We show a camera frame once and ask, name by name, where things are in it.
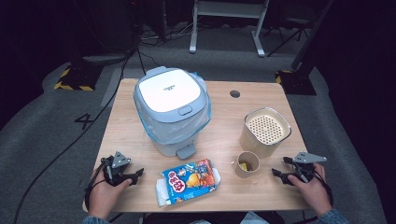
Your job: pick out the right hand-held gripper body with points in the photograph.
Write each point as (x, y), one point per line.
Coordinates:
(306, 166)

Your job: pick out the black tripod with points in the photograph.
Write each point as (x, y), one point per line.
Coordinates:
(288, 34)

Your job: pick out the person's left hand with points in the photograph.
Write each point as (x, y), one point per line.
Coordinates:
(102, 196)

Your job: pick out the brown paper cup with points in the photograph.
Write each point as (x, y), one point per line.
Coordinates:
(241, 171)

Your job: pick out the white pedal trash bin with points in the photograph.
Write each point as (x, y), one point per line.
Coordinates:
(169, 90)

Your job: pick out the blue snack packet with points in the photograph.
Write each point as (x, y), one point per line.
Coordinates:
(190, 182)

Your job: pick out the black stand with striped base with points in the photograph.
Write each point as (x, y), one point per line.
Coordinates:
(79, 77)
(297, 82)

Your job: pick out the beige container with perforated insert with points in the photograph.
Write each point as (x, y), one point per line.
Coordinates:
(266, 127)

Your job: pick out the clear blue bin liner bag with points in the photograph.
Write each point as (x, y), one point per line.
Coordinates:
(174, 130)

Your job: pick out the white desk frame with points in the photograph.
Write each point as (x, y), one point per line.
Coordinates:
(229, 9)

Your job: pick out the person's right hand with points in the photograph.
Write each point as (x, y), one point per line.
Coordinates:
(314, 193)

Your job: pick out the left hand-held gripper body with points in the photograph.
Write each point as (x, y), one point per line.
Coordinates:
(115, 166)

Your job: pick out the food scraps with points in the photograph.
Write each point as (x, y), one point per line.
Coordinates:
(246, 166)

